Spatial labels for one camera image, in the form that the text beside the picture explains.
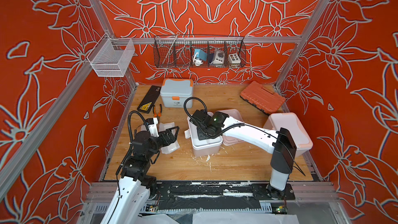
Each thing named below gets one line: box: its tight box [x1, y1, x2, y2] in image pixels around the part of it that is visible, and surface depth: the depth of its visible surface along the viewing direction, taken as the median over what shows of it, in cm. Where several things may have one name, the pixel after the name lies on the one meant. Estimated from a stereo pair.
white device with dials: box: [212, 48, 225, 64], surface depth 93 cm
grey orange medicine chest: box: [160, 78, 194, 109], surface depth 100 cm
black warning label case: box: [137, 85, 162, 114], surface depth 109 cm
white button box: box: [228, 52, 241, 64], surface depth 97 cm
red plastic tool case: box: [239, 80, 286, 115], surface depth 106 cm
